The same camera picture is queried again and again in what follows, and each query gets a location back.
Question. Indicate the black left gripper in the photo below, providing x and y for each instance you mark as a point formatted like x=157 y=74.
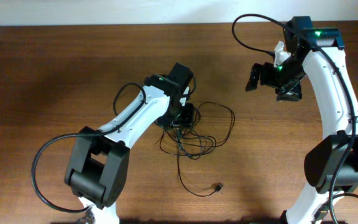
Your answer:
x=183 y=116

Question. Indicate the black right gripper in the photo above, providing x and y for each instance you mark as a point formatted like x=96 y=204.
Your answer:
x=266 y=74

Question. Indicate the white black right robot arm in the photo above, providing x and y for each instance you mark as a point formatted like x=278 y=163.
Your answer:
x=331 y=168

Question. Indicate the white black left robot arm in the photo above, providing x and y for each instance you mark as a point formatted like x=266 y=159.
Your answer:
x=97 y=169

